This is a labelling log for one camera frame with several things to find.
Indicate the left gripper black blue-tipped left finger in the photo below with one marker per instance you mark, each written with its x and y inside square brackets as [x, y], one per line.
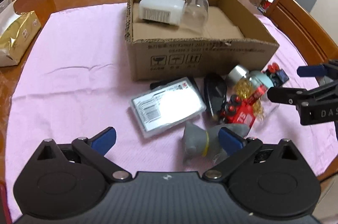
[92, 153]

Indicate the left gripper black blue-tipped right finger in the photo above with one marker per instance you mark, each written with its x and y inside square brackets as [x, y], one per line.
[239, 151]

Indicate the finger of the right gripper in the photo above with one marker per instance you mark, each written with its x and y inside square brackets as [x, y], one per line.
[321, 70]
[293, 96]

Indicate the red toy train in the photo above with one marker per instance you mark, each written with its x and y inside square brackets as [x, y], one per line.
[238, 111]

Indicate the clear plastic refill case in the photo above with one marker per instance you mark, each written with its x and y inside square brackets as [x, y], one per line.
[167, 106]

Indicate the black digital timer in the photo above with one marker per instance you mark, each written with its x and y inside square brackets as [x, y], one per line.
[165, 82]

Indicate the dark blue toy train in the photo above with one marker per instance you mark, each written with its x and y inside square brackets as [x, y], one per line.
[276, 75]

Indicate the wooden chair right side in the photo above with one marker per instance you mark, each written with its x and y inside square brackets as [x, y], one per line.
[306, 34]

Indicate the mint green round object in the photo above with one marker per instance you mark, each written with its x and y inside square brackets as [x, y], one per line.
[261, 78]

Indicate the bottle of golden capsules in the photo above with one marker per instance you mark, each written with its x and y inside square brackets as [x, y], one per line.
[242, 85]

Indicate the black glossy oval case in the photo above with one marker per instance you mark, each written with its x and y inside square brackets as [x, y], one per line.
[215, 90]

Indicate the pink tablecloth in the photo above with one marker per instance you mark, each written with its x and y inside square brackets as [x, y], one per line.
[76, 82]

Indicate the brown cardboard box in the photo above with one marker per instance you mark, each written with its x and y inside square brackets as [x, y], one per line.
[232, 35]

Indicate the clear plastic jar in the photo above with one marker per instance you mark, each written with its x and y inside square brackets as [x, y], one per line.
[195, 15]

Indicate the gold foil bag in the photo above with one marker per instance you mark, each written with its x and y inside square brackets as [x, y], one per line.
[16, 39]

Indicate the white plastic box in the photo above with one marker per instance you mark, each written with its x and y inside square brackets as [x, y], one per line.
[163, 11]

